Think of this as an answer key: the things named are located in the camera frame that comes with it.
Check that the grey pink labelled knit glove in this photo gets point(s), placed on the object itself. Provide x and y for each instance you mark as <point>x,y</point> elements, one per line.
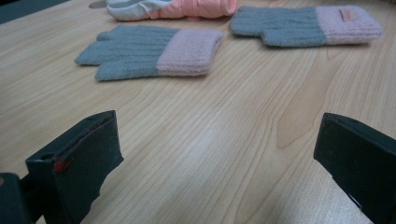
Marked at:
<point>289,26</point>

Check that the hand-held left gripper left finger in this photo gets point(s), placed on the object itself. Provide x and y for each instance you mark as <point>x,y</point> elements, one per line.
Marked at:
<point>84,161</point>

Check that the pink padded cartoon glove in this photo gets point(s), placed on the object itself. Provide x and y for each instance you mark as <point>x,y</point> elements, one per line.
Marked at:
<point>186,8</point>

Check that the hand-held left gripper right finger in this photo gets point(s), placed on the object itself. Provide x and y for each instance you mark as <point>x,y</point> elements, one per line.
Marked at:
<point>361,155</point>

